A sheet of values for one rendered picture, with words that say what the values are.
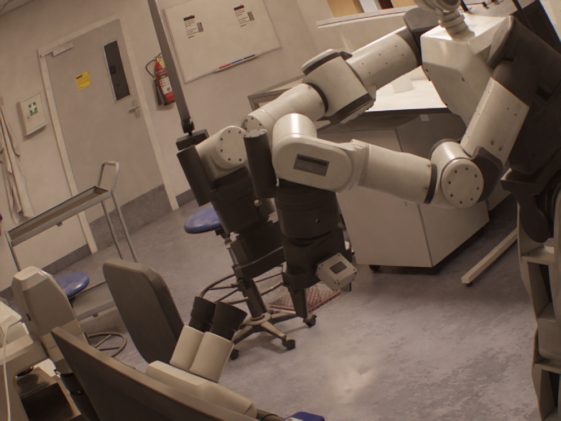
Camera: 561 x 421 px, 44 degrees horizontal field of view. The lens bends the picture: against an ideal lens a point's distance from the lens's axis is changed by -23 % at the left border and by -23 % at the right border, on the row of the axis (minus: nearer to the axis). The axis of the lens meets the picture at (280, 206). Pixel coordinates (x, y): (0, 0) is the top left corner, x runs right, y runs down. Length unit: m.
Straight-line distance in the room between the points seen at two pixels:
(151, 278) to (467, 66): 1.18
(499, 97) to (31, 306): 0.80
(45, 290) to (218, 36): 7.20
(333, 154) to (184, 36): 6.81
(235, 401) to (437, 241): 3.05
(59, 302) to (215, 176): 0.46
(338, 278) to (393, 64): 0.48
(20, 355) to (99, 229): 6.35
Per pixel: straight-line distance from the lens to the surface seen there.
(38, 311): 1.08
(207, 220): 3.86
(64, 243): 7.33
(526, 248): 1.69
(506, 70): 1.27
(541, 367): 1.82
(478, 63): 1.36
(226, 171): 1.40
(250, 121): 1.48
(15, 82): 7.20
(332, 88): 1.51
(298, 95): 1.50
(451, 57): 1.42
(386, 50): 1.59
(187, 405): 0.57
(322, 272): 1.29
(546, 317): 1.72
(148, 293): 2.26
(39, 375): 1.89
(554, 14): 5.71
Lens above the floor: 1.51
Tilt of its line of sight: 13 degrees down
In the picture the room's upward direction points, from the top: 19 degrees counter-clockwise
